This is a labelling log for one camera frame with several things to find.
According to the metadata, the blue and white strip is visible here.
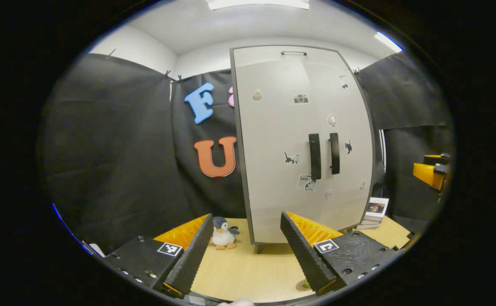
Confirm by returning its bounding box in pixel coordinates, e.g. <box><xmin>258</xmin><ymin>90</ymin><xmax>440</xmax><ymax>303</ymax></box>
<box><xmin>51</xmin><ymin>203</ymin><xmax>105</xmax><ymax>258</ymax></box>

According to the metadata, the black door handle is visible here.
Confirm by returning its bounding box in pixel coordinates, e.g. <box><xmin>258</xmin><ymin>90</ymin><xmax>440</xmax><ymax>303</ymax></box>
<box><xmin>308</xmin><ymin>133</ymin><xmax>322</xmax><ymax>180</ymax></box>
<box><xmin>329</xmin><ymin>133</ymin><xmax>341</xmax><ymax>175</ymax></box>

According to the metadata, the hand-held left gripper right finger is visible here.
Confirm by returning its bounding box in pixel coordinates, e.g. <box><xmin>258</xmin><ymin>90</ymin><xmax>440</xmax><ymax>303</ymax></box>
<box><xmin>280</xmin><ymin>211</ymin><xmax>402</xmax><ymax>297</ymax></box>

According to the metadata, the penguin plush toy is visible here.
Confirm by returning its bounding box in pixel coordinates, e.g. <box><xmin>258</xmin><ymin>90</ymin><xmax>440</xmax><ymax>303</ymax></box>
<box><xmin>210</xmin><ymin>216</ymin><xmax>241</xmax><ymax>251</ymax></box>

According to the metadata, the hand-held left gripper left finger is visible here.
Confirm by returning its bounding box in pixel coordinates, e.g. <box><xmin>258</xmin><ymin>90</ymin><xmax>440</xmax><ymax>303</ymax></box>
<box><xmin>102</xmin><ymin>213</ymin><xmax>215</xmax><ymax>298</ymax></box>

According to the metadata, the grey cabinet drawer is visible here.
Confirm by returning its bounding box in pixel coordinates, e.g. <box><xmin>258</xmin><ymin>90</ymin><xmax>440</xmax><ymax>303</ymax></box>
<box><xmin>232</xmin><ymin>45</ymin><xmax>347</xmax><ymax>65</ymax></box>

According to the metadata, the black backdrop cloth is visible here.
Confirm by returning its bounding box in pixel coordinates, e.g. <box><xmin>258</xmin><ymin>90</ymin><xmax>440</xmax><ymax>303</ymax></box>
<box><xmin>40</xmin><ymin>50</ymin><xmax>455</xmax><ymax>256</ymax></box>

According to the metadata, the grey cabinet door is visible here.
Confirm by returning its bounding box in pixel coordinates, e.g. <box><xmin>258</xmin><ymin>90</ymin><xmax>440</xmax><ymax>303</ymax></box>
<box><xmin>301</xmin><ymin>59</ymin><xmax>377</xmax><ymax>233</ymax></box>
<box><xmin>232</xmin><ymin>59</ymin><xmax>327</xmax><ymax>245</ymax></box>

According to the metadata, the white book with dark photo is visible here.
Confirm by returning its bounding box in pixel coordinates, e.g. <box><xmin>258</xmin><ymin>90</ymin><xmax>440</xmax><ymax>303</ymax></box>
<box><xmin>365</xmin><ymin>197</ymin><xmax>390</xmax><ymax>221</ymax></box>

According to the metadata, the small ceiling light panel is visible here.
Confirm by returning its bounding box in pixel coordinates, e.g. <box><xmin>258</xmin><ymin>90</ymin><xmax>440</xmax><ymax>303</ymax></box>
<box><xmin>374</xmin><ymin>31</ymin><xmax>403</xmax><ymax>53</ymax></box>

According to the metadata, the grey cabinet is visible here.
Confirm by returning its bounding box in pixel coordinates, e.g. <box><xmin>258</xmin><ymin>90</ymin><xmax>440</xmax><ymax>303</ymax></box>
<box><xmin>230</xmin><ymin>45</ymin><xmax>378</xmax><ymax>255</ymax></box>

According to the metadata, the grey book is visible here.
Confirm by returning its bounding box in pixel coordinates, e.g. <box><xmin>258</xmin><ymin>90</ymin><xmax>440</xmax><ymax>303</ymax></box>
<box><xmin>355</xmin><ymin>218</ymin><xmax>381</xmax><ymax>230</ymax></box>

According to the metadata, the large ceiling light panel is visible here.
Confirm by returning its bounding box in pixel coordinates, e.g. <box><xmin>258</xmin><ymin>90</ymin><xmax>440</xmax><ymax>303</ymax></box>
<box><xmin>207</xmin><ymin>0</ymin><xmax>310</xmax><ymax>11</ymax></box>

